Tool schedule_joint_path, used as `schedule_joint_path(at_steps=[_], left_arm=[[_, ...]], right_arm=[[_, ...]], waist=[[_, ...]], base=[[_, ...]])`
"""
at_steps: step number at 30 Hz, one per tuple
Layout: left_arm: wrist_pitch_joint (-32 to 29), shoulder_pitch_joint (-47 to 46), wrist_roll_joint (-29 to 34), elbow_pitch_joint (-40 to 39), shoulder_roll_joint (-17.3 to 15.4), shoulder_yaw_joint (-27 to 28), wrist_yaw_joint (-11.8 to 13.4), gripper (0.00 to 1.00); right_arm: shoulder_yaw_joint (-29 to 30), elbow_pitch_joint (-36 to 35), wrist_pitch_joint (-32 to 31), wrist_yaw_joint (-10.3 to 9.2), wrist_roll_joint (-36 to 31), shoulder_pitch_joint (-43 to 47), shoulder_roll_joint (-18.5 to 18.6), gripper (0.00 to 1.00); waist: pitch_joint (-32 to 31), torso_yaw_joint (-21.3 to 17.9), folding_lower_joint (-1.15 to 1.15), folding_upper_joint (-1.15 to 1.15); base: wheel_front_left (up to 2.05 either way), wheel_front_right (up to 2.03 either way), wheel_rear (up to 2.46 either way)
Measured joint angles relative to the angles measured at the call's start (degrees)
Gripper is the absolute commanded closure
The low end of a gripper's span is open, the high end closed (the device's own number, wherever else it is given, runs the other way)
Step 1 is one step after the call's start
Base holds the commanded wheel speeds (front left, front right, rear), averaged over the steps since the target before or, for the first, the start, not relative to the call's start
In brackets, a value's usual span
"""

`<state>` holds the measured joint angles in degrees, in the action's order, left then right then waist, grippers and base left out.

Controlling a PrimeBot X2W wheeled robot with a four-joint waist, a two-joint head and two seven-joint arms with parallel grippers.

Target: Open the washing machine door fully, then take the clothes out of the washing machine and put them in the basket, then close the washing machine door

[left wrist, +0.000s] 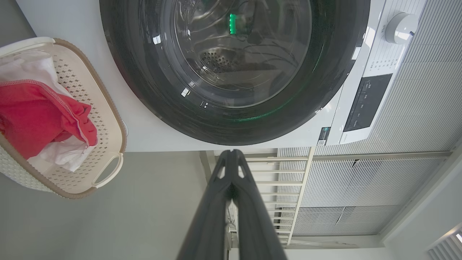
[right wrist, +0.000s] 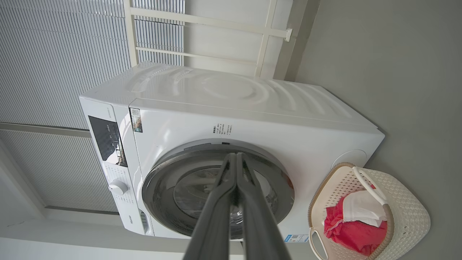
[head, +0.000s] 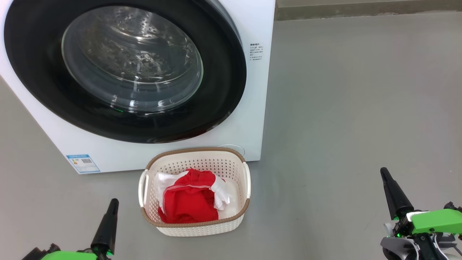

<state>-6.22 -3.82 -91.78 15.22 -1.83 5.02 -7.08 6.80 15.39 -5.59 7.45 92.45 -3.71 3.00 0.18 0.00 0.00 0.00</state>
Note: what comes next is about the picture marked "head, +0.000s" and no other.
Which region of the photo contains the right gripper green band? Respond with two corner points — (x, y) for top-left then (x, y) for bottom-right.
(380, 166), (462, 237)

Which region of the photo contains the white front-load washing machine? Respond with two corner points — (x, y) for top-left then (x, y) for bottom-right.
(0, 0), (277, 175)

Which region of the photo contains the blue energy label sticker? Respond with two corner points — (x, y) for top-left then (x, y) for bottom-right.
(66, 154), (101, 174)

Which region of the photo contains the dark round washing machine door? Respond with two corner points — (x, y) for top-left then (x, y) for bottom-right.
(3, 0), (248, 144)

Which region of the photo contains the printed warning text label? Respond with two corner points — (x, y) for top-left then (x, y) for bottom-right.
(249, 43), (264, 62)

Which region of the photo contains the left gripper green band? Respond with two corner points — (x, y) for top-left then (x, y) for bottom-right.
(22, 198), (120, 260)

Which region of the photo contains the white garment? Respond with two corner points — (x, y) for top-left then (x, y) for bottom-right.
(155, 172), (237, 217)

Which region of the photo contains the cream perforated laundry basket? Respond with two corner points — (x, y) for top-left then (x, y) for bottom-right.
(138, 147), (252, 237)

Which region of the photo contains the red garment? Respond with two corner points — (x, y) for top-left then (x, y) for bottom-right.
(157, 168), (226, 225)

